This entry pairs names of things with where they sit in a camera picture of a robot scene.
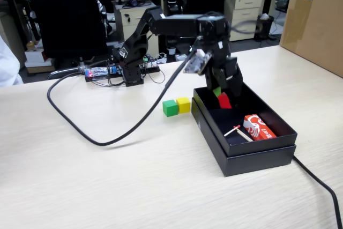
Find large black office chair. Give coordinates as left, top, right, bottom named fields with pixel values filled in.
left=24, top=0, right=108, bottom=79

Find red tipped wooden match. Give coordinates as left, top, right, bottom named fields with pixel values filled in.
left=223, top=124, right=241, bottom=137
left=235, top=129, right=254, bottom=143

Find stacked white boxes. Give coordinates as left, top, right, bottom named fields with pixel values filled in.
left=24, top=40, right=56, bottom=74

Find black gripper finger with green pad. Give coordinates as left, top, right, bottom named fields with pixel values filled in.
left=205, top=67, right=225, bottom=98

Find black white vertical pole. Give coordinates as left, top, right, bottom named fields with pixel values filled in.
left=165, top=0, right=180, bottom=63

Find red white matchbox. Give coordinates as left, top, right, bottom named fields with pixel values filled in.
left=243, top=114, right=277, bottom=141

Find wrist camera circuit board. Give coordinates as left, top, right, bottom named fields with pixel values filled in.
left=183, top=49, right=212, bottom=76

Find large brown cardboard box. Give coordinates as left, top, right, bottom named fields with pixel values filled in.
left=279, top=0, right=343, bottom=78

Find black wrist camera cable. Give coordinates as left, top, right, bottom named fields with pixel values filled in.
left=47, top=46, right=200, bottom=146

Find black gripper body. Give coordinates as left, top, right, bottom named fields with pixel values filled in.
left=204, top=43, right=238, bottom=76

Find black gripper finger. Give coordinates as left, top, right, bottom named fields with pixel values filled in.
left=226, top=63, right=244, bottom=99

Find red wooden cube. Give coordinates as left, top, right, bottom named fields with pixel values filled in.
left=217, top=92, right=233, bottom=109

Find black power strip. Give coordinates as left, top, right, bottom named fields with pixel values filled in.
left=140, top=61, right=161, bottom=73

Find robot controller circuit board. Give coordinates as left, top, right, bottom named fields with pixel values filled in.
left=84, top=65, right=120, bottom=82

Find black rectangular box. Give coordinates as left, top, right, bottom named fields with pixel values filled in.
left=190, top=97, right=297, bottom=178

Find yellow wooden cube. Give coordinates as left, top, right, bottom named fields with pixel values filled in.
left=176, top=97, right=191, bottom=114

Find black cardboard box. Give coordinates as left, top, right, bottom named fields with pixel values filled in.
left=192, top=80, right=298, bottom=157

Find person in white shirt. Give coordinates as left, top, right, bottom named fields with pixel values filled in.
left=0, top=34, right=24, bottom=87

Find black-capped beige drawer cabinet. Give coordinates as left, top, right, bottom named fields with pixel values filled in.
left=112, top=0, right=161, bottom=58

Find black trash bin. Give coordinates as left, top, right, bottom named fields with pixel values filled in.
left=256, top=13, right=275, bottom=41

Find black power cable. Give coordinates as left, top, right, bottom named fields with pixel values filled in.
left=292, top=155, right=343, bottom=229

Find green wooden cube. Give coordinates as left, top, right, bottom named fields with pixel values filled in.
left=162, top=99, right=179, bottom=117

